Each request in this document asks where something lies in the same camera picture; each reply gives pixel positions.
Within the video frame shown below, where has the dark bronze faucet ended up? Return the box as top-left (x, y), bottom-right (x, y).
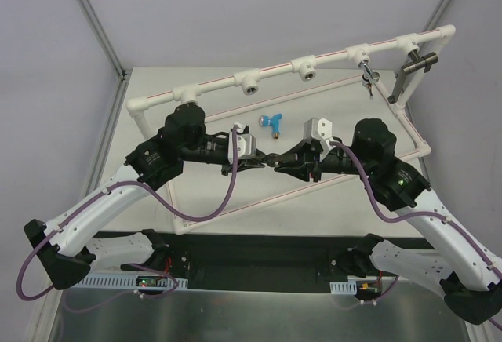
top-left (261, 154), bottom-right (279, 168)

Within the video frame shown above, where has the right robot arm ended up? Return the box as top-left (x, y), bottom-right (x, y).
top-left (268, 118), bottom-right (501, 325)

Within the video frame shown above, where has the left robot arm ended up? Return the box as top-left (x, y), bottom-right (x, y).
top-left (16, 102), bottom-right (269, 300)

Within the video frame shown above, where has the blue plastic faucet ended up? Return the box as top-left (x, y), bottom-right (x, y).
top-left (258, 113), bottom-right (282, 140)

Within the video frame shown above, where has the dark long-spout faucet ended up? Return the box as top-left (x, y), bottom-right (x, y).
top-left (387, 49), bottom-right (438, 107)

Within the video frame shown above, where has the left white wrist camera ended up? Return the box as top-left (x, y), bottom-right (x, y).
top-left (227, 122), bottom-right (256, 164)

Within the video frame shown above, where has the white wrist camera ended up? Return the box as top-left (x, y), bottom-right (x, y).
top-left (227, 122), bottom-right (256, 164)
top-left (304, 118), bottom-right (333, 154)

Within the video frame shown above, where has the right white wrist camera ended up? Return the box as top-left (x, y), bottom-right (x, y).
top-left (304, 118), bottom-right (333, 154)

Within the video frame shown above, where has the white PVC pipe frame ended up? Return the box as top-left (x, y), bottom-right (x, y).
top-left (115, 25), bottom-right (455, 238)

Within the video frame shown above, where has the chrome faucet on frame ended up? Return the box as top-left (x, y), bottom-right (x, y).
top-left (358, 60), bottom-right (380, 99)

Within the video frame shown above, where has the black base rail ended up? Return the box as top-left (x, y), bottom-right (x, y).
top-left (121, 230), bottom-right (417, 292)

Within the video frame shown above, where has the right white cable duct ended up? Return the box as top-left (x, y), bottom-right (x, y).
top-left (329, 280), bottom-right (358, 296)

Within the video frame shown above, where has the white cable duct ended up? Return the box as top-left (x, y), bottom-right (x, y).
top-left (329, 280), bottom-right (358, 296)
top-left (73, 273), bottom-right (188, 291)

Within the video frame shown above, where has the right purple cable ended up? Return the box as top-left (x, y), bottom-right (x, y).
top-left (329, 140), bottom-right (502, 333)

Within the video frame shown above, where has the left white cable duct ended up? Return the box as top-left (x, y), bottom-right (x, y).
top-left (73, 273), bottom-right (188, 291)

